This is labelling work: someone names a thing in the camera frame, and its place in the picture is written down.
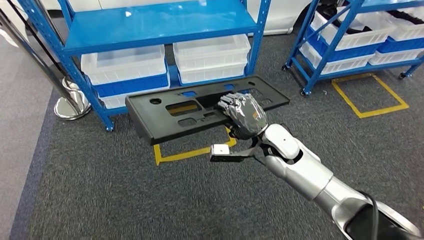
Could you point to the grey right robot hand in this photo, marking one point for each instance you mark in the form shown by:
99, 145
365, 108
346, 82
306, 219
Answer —
248, 112

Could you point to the black plastic bracket part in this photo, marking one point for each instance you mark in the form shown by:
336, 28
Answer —
149, 122

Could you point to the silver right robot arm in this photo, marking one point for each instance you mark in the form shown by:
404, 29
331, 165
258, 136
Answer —
298, 165

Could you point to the blue wheeled shelf rack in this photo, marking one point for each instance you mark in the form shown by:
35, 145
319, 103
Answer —
333, 43

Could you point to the blue metal shelf rack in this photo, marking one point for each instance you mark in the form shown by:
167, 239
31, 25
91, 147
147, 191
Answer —
149, 23

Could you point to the black plastic part in bin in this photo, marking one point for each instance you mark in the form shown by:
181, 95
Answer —
359, 29
404, 16

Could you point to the white car with red stripe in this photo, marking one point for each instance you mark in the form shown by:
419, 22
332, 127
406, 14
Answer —
281, 16

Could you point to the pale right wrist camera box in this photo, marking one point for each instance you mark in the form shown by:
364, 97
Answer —
220, 149

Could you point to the chrome stanchion post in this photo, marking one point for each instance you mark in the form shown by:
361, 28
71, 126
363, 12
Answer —
71, 106

